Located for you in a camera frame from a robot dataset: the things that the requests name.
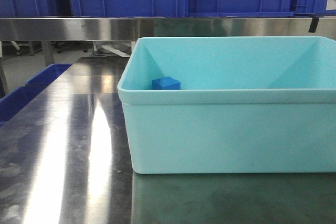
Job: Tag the small blue cube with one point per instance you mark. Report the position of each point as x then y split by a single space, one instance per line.
166 83

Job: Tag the light teal plastic tub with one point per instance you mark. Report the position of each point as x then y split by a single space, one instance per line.
246 105

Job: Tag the stainless steel work table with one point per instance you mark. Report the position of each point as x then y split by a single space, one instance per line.
65 157

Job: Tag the blue bin beside table far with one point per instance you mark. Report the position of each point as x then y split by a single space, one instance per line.
47 75

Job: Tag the blue bin beside table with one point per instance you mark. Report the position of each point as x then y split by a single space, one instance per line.
12 103
47 75

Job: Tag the blue bin beside table near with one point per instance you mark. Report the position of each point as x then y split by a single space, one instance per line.
12 103

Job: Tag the black tape strip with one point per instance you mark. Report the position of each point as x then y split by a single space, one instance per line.
313 25

